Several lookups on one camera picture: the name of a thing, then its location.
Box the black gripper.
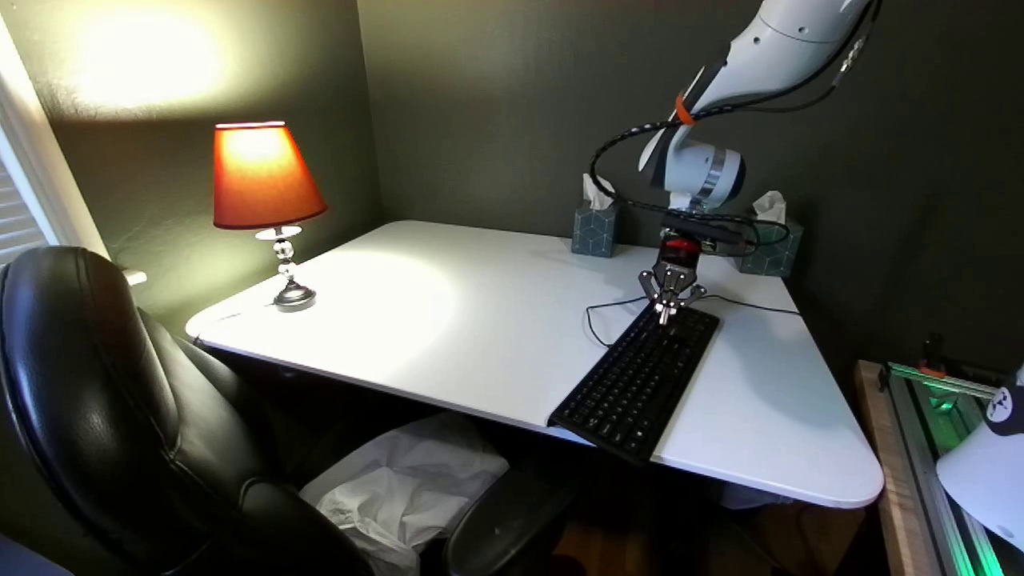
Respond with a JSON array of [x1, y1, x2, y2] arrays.
[[636, 233, 712, 325]]

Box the black computer keyboard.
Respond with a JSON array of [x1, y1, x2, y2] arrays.
[[544, 300, 723, 464]]

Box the grey tissue box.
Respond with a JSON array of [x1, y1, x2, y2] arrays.
[[571, 171, 623, 259], [734, 190, 806, 282]]

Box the white trash bag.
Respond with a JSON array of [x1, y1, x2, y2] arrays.
[[299, 413, 514, 576]]

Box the orange shade table lamp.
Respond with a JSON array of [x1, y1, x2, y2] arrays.
[[208, 120, 332, 318]]

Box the black leather office chair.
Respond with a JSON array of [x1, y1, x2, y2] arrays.
[[0, 243, 579, 576]]

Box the white window blinds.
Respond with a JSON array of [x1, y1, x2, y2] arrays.
[[0, 156, 51, 271]]

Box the thin black keyboard cable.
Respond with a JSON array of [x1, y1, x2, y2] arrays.
[[583, 289, 803, 351]]

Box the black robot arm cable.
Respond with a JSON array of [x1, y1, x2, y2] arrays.
[[586, 0, 891, 218]]

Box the aluminium profile frame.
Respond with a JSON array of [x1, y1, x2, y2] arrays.
[[879, 357, 1024, 576]]

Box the white window frame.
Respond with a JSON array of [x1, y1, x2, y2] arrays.
[[0, 15, 150, 291]]

